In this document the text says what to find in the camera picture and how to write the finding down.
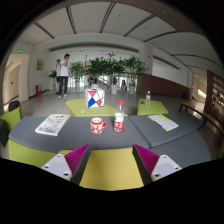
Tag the white printed newspaper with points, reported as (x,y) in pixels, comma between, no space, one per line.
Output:
(52,124)

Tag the small green low table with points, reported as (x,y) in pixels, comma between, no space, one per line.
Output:
(155,108)

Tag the green armchair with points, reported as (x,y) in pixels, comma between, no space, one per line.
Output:
(11,118)

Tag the red blue white cube box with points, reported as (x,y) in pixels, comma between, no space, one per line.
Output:
(95,98)

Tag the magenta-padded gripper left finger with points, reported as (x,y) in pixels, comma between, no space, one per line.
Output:
(60,166)

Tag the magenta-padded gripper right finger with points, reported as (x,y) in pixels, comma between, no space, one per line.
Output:
(163,166)

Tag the black backpack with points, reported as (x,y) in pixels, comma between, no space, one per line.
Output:
(14,105)

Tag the green exit sign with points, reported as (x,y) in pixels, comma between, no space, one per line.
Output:
(20,51)
(15,67)

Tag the group of potted plants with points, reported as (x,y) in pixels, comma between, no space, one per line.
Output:
(100,66)

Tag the small clear plastic bottle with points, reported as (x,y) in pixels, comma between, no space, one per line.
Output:
(147,99)

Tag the dark grey chair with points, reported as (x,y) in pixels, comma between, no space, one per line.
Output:
(3,131)

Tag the wooden shelf unit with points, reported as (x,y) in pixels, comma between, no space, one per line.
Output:
(216,95)

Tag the wooden bench with black frame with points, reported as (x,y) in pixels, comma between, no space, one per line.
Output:
(200,113)

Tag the person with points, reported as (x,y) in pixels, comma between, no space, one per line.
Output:
(58,70)
(124,86)
(65,71)

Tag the large green low table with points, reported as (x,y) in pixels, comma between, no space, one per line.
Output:
(76,108)

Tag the yellow and white leaflet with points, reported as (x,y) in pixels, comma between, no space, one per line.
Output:
(163,122)

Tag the flat round red coaster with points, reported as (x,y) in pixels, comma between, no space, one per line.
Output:
(122,130)

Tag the clear red-capped water bottle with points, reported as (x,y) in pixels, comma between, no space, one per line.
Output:
(119,120)

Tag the red fire extinguisher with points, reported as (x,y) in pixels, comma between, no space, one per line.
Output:
(38,90)

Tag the framed wall picture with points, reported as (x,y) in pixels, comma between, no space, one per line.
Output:
(40,64)

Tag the red and white mug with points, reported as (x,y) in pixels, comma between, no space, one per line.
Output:
(96,126)

